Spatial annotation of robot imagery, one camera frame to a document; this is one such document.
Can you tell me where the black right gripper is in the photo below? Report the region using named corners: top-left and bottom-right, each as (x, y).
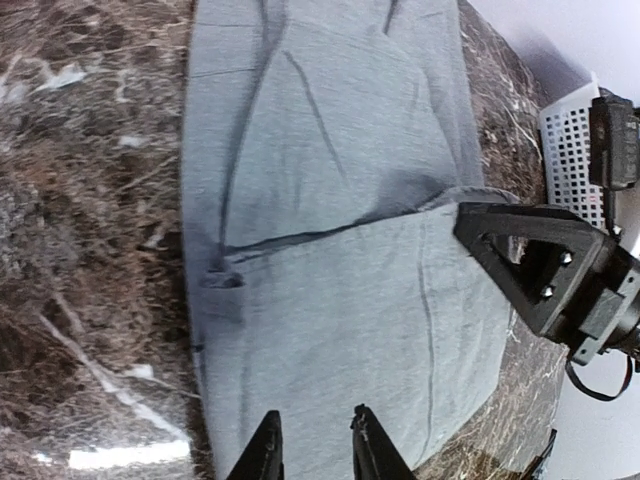
top-left (454, 202), bottom-right (639, 365)

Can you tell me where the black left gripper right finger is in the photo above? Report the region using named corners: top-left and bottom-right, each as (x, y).
top-left (351, 404), bottom-right (415, 480)

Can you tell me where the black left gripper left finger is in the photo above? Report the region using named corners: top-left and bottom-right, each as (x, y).
top-left (227, 410), bottom-right (285, 480)

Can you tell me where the light grey plastic basket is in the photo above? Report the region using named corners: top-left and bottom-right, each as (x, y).
top-left (538, 75), bottom-right (605, 230)

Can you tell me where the grey long sleeve shirt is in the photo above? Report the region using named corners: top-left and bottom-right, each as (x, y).
top-left (181, 1), bottom-right (512, 479)

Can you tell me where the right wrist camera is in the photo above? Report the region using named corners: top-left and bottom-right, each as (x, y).
top-left (589, 88), bottom-right (639, 192)

